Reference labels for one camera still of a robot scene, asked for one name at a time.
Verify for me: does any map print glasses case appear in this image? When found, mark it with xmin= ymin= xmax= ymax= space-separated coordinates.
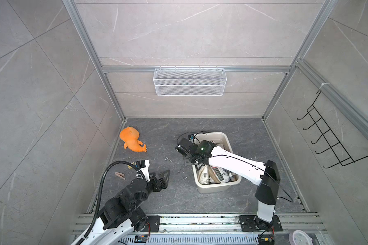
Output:
xmin=197 ymin=165 xmax=210 ymax=185

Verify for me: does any beige plastic storage bin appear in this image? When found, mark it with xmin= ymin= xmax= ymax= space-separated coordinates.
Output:
xmin=192 ymin=132 xmax=242 ymax=194

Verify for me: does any newspaper print case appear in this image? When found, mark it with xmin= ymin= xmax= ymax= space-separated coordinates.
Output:
xmin=212 ymin=166 xmax=235 ymax=183

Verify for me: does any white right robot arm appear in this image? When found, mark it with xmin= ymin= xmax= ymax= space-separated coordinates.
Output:
xmin=175 ymin=132 xmax=282 ymax=231

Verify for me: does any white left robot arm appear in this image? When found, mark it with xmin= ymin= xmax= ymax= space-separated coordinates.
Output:
xmin=72 ymin=160 xmax=170 ymax=245

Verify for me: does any wooden clothespin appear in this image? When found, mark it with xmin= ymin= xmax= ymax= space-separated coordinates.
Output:
xmin=115 ymin=172 xmax=126 ymax=180

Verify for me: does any orange plush toy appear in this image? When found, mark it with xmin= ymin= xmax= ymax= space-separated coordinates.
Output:
xmin=119 ymin=127 xmax=147 ymax=153

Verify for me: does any white round clock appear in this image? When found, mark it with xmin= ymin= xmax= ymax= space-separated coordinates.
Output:
xmin=289 ymin=230 xmax=313 ymax=245

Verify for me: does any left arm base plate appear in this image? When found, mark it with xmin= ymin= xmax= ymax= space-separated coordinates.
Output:
xmin=141 ymin=215 xmax=161 ymax=233

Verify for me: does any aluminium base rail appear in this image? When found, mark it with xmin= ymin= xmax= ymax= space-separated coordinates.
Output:
xmin=70 ymin=213 xmax=333 ymax=245

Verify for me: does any white wire mesh basket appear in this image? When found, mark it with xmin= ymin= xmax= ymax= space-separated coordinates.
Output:
xmin=153 ymin=68 xmax=227 ymax=97

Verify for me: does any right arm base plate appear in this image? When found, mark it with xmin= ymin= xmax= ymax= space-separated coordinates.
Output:
xmin=239 ymin=214 xmax=283 ymax=232

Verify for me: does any black wire hook rack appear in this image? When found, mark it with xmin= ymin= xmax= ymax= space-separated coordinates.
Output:
xmin=296 ymin=89 xmax=368 ymax=169

